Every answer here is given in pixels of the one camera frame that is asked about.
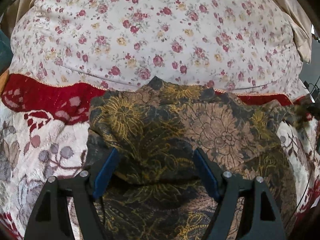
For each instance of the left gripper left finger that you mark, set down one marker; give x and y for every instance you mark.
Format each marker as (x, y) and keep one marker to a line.
(50, 219)

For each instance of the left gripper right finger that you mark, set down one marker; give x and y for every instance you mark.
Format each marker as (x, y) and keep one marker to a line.
(260, 217)

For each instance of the beige curtain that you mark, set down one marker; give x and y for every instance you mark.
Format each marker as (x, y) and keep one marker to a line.
(301, 26)

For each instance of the red white floral blanket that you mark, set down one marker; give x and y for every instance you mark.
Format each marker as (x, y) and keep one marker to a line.
(44, 132)

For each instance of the brown gold batik shirt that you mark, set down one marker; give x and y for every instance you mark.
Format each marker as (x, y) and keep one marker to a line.
(155, 192)

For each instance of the white floral bed sheet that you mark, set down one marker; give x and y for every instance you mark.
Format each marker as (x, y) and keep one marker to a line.
(244, 46)

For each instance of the orange checkered pillow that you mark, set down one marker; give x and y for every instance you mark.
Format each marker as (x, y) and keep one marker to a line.
(3, 80)

